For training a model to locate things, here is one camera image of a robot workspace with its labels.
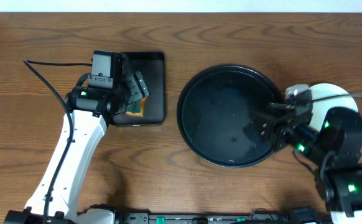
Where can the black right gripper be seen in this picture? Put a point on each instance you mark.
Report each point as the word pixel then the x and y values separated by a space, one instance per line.
pixel 279 126

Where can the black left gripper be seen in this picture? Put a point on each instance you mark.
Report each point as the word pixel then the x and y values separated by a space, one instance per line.
pixel 136 87

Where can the light green plate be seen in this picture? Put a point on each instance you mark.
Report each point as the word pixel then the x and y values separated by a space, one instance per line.
pixel 320 108

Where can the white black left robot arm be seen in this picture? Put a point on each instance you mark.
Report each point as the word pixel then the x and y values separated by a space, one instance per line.
pixel 90 107

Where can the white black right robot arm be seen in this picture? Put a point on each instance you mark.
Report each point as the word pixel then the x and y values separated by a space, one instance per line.
pixel 335 147

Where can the black rectangular tray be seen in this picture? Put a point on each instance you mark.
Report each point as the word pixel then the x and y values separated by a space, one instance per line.
pixel 152 67

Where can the black round tray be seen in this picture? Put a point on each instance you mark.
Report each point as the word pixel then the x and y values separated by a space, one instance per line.
pixel 217 115

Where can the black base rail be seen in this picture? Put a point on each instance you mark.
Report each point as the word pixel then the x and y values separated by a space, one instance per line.
pixel 257 216

